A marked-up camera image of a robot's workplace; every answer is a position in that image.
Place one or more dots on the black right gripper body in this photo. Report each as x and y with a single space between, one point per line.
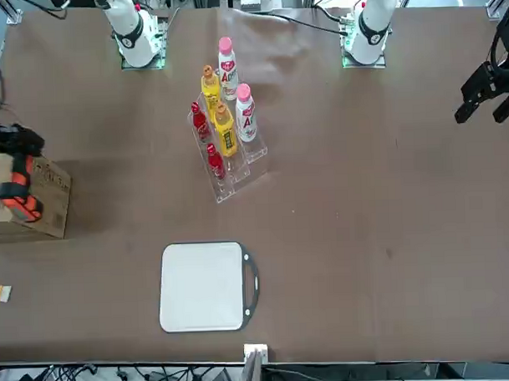
14 140

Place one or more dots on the orange black barcode scanner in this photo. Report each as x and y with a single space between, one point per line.
23 203

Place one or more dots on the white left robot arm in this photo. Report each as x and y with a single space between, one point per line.
372 27

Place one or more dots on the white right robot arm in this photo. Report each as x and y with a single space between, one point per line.
134 36

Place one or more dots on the brown cardboard box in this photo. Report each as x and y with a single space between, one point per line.
50 197

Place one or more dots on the small orange white tag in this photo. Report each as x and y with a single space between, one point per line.
1 293

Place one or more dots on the small red cola bottle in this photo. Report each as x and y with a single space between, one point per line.
200 123
216 164

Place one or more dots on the yellow drink bottle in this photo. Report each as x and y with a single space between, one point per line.
210 89
227 137

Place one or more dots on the clear acrylic stepped shelf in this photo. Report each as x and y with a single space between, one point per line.
222 192

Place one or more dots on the white bottle pink cap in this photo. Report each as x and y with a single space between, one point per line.
246 117
227 72

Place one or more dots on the white cutting board dark rim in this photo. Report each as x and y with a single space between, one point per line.
199 284

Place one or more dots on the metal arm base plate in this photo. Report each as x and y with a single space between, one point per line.
160 65
379 64

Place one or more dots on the white table edge bracket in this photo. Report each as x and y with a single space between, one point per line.
256 349

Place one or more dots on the grey metal post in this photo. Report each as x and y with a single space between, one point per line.
250 374

